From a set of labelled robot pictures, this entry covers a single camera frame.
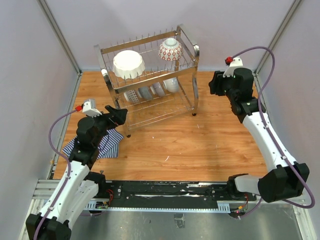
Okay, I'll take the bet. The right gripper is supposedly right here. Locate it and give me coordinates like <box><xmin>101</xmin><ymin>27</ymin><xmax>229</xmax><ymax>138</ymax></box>
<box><xmin>209</xmin><ymin>70</ymin><xmax>237</xmax><ymax>101</ymax></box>

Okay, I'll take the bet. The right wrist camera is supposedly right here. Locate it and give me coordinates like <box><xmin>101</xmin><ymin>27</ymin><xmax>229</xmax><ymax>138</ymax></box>
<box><xmin>223</xmin><ymin>56</ymin><xmax>243</xmax><ymax>78</ymax></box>

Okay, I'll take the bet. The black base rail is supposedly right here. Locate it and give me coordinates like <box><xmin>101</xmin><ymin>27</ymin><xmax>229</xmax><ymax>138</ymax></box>
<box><xmin>98</xmin><ymin>180</ymin><xmax>257</xmax><ymax>210</ymax></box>

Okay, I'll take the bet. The grey wave pattern bowl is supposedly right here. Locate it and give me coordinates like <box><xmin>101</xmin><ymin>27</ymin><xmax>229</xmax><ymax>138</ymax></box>
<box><xmin>138</xmin><ymin>86</ymin><xmax>153</xmax><ymax>100</ymax></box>

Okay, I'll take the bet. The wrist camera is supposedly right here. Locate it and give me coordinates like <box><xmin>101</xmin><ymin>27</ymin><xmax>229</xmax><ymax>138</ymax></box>
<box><xmin>223</xmin><ymin>56</ymin><xmax>243</xmax><ymax>78</ymax></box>
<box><xmin>75</xmin><ymin>98</ymin><xmax>103</xmax><ymax>118</ymax></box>

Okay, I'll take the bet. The white scalloped bowl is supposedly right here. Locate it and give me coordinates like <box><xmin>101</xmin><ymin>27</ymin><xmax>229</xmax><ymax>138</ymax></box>
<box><xmin>112</xmin><ymin>50</ymin><xmax>146</xmax><ymax>79</ymax></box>

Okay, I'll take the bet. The grey striped bowl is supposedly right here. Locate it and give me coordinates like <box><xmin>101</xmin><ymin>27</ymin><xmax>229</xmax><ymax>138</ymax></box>
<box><xmin>150</xmin><ymin>82</ymin><xmax>166</xmax><ymax>97</ymax></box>

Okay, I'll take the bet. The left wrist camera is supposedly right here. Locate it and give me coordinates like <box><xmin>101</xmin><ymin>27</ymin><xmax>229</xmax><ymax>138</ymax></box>
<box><xmin>75</xmin><ymin>98</ymin><xmax>103</xmax><ymax>118</ymax></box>

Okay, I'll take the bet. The blue white striped cloth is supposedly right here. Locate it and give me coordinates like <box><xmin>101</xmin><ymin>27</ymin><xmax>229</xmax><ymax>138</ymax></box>
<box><xmin>62</xmin><ymin>128</ymin><xmax>124</xmax><ymax>159</ymax></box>

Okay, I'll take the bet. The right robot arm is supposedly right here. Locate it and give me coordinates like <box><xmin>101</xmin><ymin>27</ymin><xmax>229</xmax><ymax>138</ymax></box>
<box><xmin>208</xmin><ymin>67</ymin><xmax>310</xmax><ymax>203</ymax></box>

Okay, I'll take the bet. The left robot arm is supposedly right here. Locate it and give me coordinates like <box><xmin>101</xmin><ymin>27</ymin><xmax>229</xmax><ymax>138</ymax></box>
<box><xmin>25</xmin><ymin>105</ymin><xmax>128</xmax><ymax>240</ymax></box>

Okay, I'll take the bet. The brown lattice pattern bowl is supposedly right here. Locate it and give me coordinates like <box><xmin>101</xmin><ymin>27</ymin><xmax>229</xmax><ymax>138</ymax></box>
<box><xmin>123</xmin><ymin>90</ymin><xmax>140</xmax><ymax>105</ymax></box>

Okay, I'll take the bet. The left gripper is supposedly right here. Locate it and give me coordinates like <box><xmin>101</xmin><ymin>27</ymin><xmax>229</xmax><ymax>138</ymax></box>
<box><xmin>87</xmin><ymin>105</ymin><xmax>128</xmax><ymax>147</ymax></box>

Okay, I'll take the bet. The plain white bowl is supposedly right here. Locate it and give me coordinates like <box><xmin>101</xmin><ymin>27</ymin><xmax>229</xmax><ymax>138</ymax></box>
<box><xmin>163</xmin><ymin>77</ymin><xmax>179</xmax><ymax>93</ymax></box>

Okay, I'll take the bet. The steel two-tier dish rack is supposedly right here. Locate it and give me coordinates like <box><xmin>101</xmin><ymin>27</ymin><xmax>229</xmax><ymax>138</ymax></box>
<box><xmin>94</xmin><ymin>24</ymin><xmax>200</xmax><ymax>138</ymax></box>

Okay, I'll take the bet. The red diamond pattern bowl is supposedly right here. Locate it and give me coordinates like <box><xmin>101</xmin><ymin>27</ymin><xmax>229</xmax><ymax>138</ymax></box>
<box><xmin>158</xmin><ymin>37</ymin><xmax>183</xmax><ymax>62</ymax></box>

